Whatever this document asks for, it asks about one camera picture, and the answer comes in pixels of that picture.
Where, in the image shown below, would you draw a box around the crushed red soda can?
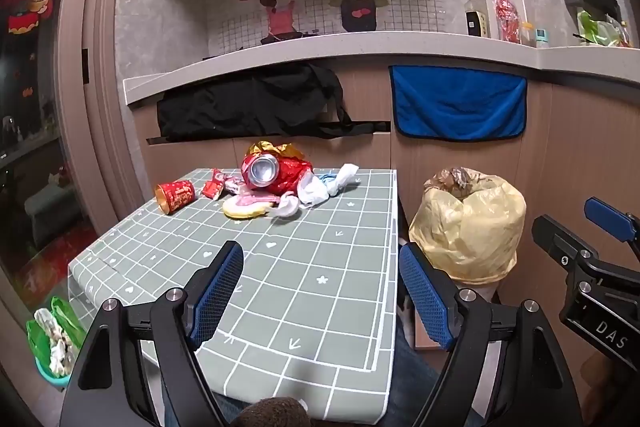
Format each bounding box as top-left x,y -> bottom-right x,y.
241,152 -> 281,188

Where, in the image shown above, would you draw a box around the person's leg in jeans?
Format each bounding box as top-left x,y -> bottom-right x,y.
370,337 -> 453,427

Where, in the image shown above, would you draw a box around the green grid tablecloth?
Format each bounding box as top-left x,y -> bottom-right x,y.
67,167 -> 401,427

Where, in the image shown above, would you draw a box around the green plastic bags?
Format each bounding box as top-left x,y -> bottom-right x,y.
577,9 -> 633,48

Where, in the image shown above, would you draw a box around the black fabric bag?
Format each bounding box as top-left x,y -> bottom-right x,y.
146,63 -> 392,146

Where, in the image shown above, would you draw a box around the green plastic bag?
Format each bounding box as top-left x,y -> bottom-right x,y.
26,296 -> 88,375

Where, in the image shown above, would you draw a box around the glass door with decals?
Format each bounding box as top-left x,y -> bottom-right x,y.
0,0 -> 108,288

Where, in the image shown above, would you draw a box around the bin with yellow plastic bag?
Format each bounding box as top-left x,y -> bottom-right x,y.
408,167 -> 528,303

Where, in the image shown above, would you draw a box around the red snack wrapper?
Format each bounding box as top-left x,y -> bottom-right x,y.
201,168 -> 227,200

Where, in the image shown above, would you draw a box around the brown wooden cabinet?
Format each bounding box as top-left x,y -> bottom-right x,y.
132,67 -> 640,308

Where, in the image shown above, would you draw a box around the white crumpled tissue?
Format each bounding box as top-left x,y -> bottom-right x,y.
271,191 -> 302,219

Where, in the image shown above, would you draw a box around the blue towel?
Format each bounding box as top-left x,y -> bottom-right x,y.
389,65 -> 529,142

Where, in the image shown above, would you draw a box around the pink red candy wrapper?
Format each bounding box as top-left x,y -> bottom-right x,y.
222,173 -> 249,196

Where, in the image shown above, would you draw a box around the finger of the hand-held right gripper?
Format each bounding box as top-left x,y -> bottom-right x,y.
584,197 -> 640,258
531,215 -> 607,293

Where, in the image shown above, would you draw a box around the yellow pink snack wrapper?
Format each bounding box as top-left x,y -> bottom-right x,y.
222,193 -> 277,220

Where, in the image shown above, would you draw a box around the red gold foil bag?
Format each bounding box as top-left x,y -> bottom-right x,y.
247,139 -> 315,198

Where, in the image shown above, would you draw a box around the grey kitchen countertop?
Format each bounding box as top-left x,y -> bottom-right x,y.
122,32 -> 640,108

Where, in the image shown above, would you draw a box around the red paper cup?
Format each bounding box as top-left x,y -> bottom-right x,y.
153,180 -> 197,214

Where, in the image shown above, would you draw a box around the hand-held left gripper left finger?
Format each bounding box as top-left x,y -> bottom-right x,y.
59,239 -> 246,427

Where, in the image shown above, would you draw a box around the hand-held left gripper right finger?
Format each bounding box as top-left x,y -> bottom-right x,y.
398,242 -> 586,427

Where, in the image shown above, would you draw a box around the white rags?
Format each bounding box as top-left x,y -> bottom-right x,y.
35,307 -> 76,375

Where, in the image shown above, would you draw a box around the bottle with red contents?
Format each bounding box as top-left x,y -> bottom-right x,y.
494,0 -> 517,42

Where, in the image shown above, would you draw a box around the teal plastic basin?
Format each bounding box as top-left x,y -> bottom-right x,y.
37,357 -> 76,390

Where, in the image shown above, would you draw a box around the crumpled brown plastic bag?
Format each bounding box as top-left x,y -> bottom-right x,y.
424,167 -> 488,195

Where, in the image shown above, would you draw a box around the dark brown fuzzy object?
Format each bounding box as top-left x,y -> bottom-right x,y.
235,397 -> 311,427

